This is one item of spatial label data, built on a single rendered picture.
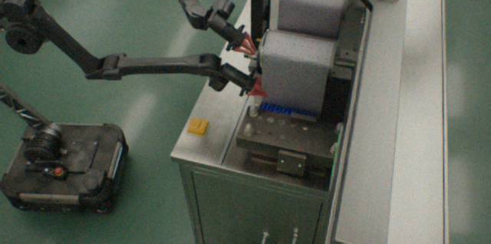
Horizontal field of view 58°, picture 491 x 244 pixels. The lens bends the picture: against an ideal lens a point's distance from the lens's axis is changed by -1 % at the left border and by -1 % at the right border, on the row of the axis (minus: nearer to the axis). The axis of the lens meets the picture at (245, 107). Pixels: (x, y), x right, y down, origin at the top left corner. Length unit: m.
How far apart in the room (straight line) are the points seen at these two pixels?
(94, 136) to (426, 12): 1.98
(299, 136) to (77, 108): 2.04
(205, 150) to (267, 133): 0.27
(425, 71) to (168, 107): 2.15
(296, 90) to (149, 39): 2.27
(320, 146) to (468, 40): 2.62
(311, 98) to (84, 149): 1.51
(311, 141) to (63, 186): 1.50
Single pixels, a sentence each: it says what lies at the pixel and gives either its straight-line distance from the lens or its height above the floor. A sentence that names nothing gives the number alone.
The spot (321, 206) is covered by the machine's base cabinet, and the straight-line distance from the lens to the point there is 1.78.
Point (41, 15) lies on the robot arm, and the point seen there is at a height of 1.42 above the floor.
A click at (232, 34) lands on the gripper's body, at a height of 1.32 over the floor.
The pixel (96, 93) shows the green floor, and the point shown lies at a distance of 3.41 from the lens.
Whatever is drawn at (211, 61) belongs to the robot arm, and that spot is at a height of 1.22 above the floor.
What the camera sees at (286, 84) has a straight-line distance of 1.66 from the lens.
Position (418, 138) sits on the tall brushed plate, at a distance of 1.19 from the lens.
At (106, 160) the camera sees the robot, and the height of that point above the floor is 0.24.
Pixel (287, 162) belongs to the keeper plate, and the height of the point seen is 0.98.
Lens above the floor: 2.31
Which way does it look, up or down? 48 degrees down
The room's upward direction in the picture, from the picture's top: 1 degrees counter-clockwise
